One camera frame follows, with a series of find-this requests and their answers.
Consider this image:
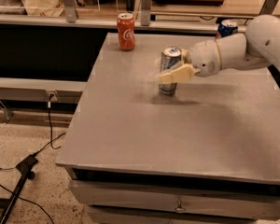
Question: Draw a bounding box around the silver blue redbull can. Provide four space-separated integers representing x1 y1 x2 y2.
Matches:
159 46 182 95

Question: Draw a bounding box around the blue pepsi can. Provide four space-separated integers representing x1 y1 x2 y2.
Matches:
216 20 238 38

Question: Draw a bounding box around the grey drawer with handle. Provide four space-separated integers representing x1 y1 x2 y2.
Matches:
69 180 280 220

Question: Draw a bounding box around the grey metal rail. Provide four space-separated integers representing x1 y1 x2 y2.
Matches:
0 14 250 35

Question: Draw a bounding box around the black tripod leg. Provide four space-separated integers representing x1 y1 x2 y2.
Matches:
0 155 38 224

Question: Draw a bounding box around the orange coca-cola can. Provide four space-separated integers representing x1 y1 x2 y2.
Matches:
117 13 135 51

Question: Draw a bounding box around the black cable on floor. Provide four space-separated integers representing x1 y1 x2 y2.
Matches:
0 101 67 224

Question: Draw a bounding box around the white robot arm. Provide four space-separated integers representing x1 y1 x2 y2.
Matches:
159 15 280 84

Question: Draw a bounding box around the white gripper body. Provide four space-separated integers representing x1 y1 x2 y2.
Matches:
188 40 221 77

